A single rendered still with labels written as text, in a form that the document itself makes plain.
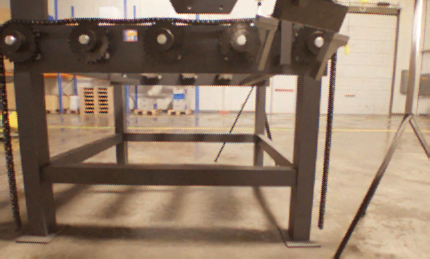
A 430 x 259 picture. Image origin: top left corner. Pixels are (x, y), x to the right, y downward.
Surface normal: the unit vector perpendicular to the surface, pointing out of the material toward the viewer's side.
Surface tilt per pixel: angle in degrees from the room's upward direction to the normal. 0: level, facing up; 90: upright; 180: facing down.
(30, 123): 90
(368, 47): 90
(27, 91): 90
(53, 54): 90
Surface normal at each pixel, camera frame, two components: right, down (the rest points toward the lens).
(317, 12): 0.12, 0.51
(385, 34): 0.01, 0.12
